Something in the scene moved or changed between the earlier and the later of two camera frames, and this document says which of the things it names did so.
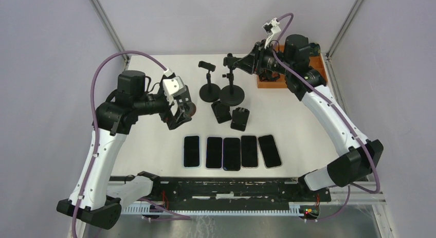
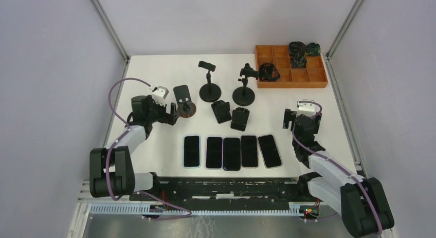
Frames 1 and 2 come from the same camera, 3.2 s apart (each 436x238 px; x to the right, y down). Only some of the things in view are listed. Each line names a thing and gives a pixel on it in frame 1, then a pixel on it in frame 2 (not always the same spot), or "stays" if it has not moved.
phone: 270,152 stays
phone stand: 231,95 -> 245,95
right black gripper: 252,62 -> 289,115
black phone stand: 239,119 stays
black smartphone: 191,151 stays
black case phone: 231,159 stays
